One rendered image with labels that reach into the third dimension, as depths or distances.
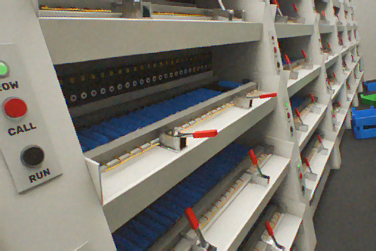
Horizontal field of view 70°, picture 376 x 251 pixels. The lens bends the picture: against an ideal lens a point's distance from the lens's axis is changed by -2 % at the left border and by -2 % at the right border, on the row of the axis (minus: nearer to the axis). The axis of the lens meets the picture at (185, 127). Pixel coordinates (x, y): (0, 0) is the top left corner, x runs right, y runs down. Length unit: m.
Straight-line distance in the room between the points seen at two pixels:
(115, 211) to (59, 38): 0.19
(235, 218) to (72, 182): 0.37
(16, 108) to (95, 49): 0.12
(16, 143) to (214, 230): 0.39
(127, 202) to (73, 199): 0.07
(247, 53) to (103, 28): 0.54
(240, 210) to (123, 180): 0.32
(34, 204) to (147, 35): 0.25
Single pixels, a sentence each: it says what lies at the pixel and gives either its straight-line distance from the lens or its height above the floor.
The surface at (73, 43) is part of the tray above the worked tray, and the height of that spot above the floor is 0.71.
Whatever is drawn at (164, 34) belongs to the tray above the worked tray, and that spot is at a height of 0.72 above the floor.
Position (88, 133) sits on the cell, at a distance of 0.43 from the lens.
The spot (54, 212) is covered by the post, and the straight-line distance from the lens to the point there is 0.28.
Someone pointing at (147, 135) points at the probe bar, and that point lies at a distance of 0.41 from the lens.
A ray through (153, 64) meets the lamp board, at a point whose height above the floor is 0.69.
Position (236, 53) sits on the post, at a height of 0.68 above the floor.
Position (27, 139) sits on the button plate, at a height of 0.63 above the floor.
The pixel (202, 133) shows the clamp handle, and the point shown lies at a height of 0.57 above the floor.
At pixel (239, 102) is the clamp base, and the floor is 0.56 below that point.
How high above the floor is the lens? 0.64
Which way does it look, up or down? 10 degrees down
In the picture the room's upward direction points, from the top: 15 degrees counter-clockwise
